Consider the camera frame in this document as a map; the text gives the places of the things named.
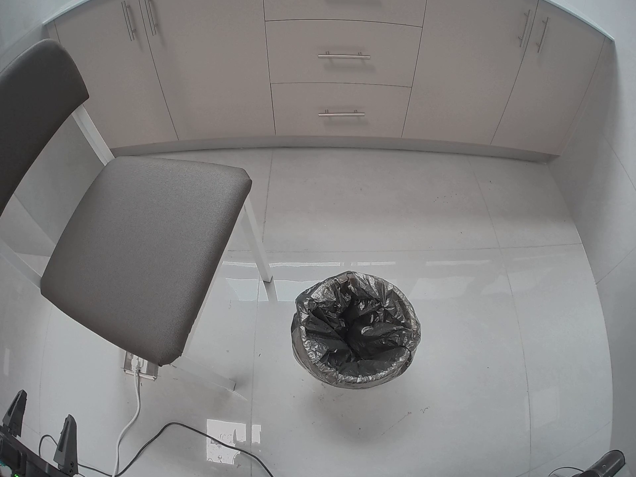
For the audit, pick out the black plastic bag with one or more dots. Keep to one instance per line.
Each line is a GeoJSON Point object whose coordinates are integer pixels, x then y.
{"type": "Point", "coordinates": [357, 336]}

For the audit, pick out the beige cabinet with drawers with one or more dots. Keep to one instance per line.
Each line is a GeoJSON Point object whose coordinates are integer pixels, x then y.
{"type": "Point", "coordinates": [343, 33]}

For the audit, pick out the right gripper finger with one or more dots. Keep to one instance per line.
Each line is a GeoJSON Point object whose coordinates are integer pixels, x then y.
{"type": "Point", "coordinates": [608, 462]}

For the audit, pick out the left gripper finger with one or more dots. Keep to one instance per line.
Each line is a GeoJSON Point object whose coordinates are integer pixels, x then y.
{"type": "Point", "coordinates": [16, 415]}
{"type": "Point", "coordinates": [67, 445]}

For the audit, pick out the grey chair with white legs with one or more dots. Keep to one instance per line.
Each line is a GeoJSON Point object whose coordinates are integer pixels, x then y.
{"type": "Point", "coordinates": [144, 246]}

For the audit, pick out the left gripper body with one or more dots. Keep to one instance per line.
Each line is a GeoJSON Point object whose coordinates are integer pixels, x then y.
{"type": "Point", "coordinates": [20, 457]}

